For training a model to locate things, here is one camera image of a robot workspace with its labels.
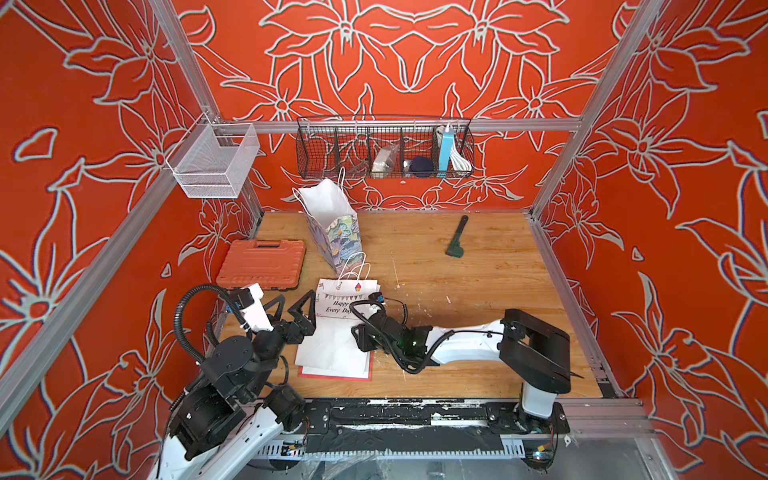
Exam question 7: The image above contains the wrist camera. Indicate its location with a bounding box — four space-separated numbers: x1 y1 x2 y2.
363 292 386 319
230 283 273 332

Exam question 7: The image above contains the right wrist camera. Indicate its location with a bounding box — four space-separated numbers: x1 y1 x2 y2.
363 292 386 319

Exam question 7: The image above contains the dark green wrench tool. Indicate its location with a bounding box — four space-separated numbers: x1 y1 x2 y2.
445 215 469 258

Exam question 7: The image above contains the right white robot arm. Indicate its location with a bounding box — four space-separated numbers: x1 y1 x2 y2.
349 292 572 434

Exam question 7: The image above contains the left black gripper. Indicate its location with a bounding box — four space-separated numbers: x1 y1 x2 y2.
239 288 316 401

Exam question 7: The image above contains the colourful patterned paper bag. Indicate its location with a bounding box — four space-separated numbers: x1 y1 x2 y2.
293 167 365 276

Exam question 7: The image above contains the white happy day paper bag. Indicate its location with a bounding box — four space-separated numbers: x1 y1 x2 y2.
295 253 379 372

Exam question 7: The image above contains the black wire wall basket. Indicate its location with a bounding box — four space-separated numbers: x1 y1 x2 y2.
296 115 475 180

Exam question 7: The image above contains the silver packet in basket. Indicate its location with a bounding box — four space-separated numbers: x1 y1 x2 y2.
371 145 399 179

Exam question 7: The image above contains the dark blue round object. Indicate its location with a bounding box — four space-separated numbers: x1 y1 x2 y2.
409 156 434 178

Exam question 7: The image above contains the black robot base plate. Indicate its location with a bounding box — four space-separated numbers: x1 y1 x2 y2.
293 398 571 452

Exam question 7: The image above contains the light blue box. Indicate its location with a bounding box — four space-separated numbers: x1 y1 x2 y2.
437 126 455 178

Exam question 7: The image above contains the white cable in basket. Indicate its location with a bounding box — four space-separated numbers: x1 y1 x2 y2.
449 140 473 176

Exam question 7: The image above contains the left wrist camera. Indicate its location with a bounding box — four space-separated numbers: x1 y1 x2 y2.
230 283 273 332

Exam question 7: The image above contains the white wire mesh basket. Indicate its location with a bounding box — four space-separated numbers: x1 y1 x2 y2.
168 114 261 200

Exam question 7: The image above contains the orange plastic tool case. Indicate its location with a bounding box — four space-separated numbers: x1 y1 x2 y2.
215 239 306 291

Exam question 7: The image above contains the red RICH paper bag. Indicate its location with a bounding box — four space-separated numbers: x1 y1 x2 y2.
298 353 372 381

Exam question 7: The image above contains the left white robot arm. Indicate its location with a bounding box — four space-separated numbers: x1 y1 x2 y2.
150 284 316 479

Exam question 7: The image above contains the white slotted cable duct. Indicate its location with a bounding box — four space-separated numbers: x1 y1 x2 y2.
252 439 527 461

